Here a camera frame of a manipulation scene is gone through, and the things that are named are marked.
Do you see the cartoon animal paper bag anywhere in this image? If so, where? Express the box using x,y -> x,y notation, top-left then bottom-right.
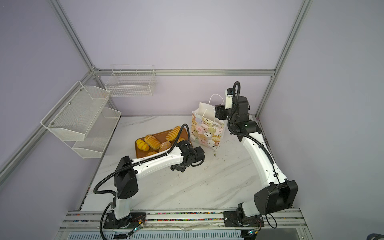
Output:
191,94 -> 226,151

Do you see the sesame topped fake bread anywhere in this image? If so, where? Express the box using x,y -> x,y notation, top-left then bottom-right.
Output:
159,141 -> 172,152

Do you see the ridged long fake bread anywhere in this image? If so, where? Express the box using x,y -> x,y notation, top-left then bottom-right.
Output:
166,126 -> 181,142

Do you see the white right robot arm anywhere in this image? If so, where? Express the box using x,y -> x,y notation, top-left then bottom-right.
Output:
215,95 -> 299,225

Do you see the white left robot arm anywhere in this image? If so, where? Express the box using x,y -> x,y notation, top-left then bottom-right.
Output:
112,141 -> 205,220

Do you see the brown plastic tray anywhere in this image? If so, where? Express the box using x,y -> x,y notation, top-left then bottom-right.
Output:
135,126 -> 189,158

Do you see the white mesh lower shelf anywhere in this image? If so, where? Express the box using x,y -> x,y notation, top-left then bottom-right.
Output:
72,108 -> 121,159

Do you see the white mesh shelf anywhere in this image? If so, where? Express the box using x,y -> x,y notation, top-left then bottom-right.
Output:
72,108 -> 121,159
41,81 -> 110,142

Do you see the white mesh upper shelf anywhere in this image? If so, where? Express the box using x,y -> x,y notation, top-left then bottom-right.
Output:
41,81 -> 110,142

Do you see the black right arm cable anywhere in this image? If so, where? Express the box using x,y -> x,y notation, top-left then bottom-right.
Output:
226,81 -> 281,229

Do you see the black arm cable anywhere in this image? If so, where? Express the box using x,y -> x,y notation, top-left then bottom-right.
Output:
226,81 -> 281,229
92,123 -> 206,240

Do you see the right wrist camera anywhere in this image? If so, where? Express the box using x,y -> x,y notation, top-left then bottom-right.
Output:
225,88 -> 234,110

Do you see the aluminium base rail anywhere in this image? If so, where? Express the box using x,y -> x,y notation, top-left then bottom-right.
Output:
55,209 -> 313,240

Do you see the white wire basket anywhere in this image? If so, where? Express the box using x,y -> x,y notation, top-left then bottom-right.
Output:
105,65 -> 157,97

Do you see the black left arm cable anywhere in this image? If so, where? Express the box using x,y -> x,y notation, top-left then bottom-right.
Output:
92,123 -> 206,240

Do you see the aluminium frame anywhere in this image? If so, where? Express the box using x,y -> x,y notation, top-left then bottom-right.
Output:
1,1 -> 313,189

